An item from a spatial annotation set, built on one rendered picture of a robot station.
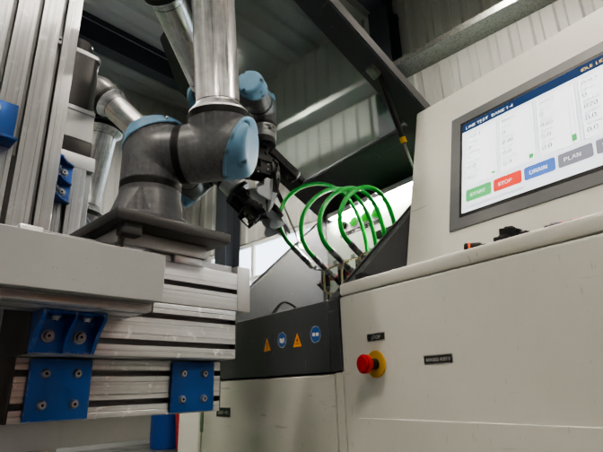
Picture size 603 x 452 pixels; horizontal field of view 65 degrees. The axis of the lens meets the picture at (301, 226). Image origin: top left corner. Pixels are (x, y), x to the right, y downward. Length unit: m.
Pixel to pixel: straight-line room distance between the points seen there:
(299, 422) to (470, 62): 5.77
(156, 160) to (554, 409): 0.76
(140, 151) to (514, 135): 0.83
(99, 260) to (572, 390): 0.66
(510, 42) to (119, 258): 5.99
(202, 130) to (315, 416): 0.66
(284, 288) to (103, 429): 1.03
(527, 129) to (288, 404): 0.85
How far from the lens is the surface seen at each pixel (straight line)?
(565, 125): 1.17
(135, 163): 0.93
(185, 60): 1.27
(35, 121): 1.07
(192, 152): 0.90
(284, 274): 1.82
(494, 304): 0.83
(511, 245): 0.83
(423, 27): 7.20
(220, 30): 1.00
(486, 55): 6.46
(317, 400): 1.13
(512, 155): 1.20
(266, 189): 1.30
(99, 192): 1.55
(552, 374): 0.79
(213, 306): 0.90
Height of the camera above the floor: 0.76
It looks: 19 degrees up
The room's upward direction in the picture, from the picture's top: 2 degrees counter-clockwise
